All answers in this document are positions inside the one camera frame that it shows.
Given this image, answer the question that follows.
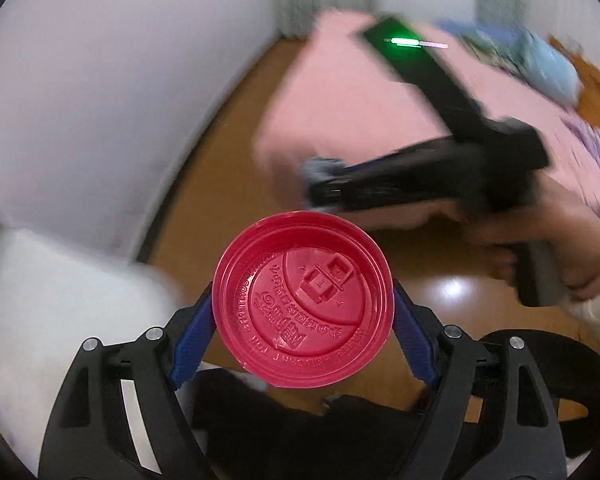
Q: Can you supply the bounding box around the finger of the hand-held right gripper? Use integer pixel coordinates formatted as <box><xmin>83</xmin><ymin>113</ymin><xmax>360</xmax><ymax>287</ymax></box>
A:
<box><xmin>304</xmin><ymin>179</ymin><xmax>461</xmax><ymax>215</ymax></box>
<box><xmin>330</xmin><ymin>136</ymin><xmax>461</xmax><ymax>183</ymax></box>

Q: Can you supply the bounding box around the person's right hand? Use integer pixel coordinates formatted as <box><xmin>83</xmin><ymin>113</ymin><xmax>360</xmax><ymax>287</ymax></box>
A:
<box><xmin>462</xmin><ymin>177</ymin><xmax>600</xmax><ymax>306</ymax></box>

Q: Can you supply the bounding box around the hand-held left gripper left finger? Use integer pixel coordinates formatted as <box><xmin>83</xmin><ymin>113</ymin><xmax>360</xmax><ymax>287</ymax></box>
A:
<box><xmin>37</xmin><ymin>280</ymin><xmax>221</xmax><ymax>480</ymax></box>

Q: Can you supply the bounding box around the black trash bag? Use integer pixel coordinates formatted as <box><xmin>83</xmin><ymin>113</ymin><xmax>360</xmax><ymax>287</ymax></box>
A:
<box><xmin>190</xmin><ymin>327</ymin><xmax>600</xmax><ymax>480</ymax></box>

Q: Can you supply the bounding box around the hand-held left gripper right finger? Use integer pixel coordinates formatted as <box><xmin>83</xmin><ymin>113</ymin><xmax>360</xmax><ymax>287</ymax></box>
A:
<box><xmin>390</xmin><ymin>280</ymin><xmax>568</xmax><ymax>480</ymax></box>

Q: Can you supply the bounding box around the light blue cloth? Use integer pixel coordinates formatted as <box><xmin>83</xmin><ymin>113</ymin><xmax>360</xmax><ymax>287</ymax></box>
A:
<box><xmin>300</xmin><ymin>156</ymin><xmax>348</xmax><ymax>187</ymax></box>

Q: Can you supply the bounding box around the red plastic cup lid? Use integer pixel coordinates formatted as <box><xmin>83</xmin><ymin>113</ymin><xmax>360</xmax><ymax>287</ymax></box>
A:
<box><xmin>211</xmin><ymin>211</ymin><xmax>396</xmax><ymax>389</ymax></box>

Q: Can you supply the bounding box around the blue bedding bundle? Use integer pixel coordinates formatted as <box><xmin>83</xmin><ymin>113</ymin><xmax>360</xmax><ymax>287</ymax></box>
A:
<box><xmin>440</xmin><ymin>17</ymin><xmax>581</xmax><ymax>106</ymax></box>

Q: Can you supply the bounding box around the pink bed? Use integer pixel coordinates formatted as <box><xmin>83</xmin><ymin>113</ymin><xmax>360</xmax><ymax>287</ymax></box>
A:
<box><xmin>252</xmin><ymin>10</ymin><xmax>600</xmax><ymax>231</ymax></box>

